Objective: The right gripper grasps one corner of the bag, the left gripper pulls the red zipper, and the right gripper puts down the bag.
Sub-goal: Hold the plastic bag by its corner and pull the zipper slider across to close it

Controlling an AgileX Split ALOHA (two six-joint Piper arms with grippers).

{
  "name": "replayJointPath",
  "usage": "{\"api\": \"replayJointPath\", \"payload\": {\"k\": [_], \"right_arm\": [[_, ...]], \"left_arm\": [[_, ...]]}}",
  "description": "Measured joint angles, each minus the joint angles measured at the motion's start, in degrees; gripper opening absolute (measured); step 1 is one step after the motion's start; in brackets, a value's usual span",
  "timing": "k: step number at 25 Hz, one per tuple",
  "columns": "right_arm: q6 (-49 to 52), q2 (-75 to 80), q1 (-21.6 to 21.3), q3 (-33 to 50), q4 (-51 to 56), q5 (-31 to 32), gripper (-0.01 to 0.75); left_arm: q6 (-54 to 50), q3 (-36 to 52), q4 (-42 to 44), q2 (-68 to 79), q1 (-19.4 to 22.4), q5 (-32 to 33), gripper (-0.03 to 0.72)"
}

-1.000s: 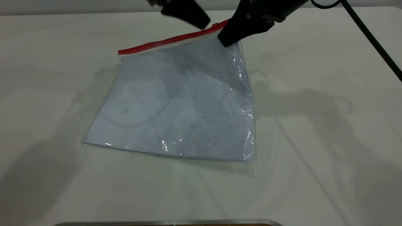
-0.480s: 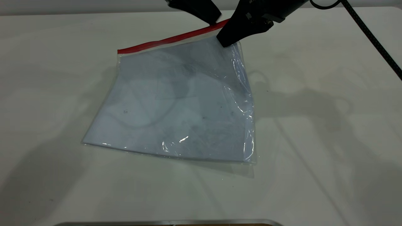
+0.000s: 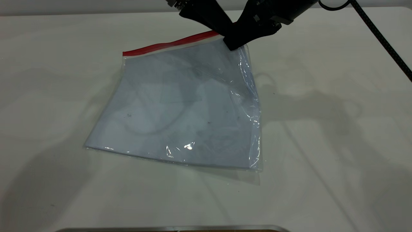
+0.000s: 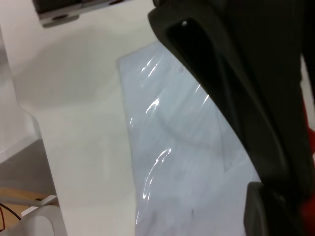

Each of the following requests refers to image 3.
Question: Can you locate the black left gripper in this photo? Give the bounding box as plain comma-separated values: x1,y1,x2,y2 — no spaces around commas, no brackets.
165,0,233,36

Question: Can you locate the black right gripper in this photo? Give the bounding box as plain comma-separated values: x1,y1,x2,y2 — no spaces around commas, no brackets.
223,0,320,51

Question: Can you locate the transparent zip bag red strip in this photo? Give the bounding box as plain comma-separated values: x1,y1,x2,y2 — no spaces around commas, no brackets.
84,30,264,173

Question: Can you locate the metal edge bar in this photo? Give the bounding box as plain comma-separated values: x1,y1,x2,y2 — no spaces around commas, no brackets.
55,225,290,232

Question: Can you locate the thin black cable loop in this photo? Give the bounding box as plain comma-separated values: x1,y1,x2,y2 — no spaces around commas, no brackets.
318,0,351,11

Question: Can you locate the black braided cable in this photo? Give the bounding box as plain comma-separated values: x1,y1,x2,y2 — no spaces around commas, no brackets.
349,0,412,82

